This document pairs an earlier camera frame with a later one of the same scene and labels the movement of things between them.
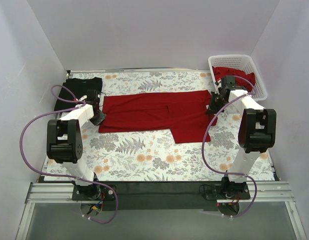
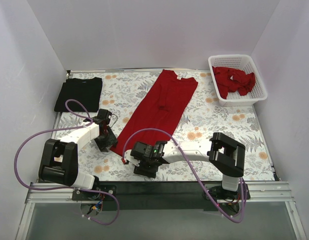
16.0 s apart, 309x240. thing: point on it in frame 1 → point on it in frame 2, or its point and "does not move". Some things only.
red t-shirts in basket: [243, 79] does not move
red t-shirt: [184, 114] → [161, 105]
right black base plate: [227, 191] does not move
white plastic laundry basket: [242, 62] does not move
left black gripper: [98, 117] → [106, 141]
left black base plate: [93, 192] does not move
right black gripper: [214, 106] → [143, 169]
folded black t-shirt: [78, 87] does not move
